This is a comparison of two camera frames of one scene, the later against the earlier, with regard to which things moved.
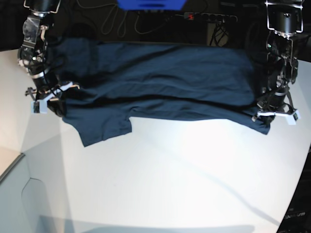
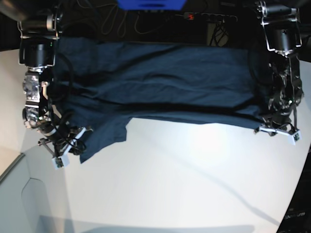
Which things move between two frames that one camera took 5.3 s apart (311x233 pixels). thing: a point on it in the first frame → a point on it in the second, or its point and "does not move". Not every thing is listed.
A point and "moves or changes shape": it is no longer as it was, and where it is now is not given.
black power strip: [210, 18] does not move
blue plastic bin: [151, 5] does not move
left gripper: [45, 91] → [61, 148]
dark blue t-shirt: [118, 82] moves or changes shape
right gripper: [275, 106] → [281, 124]
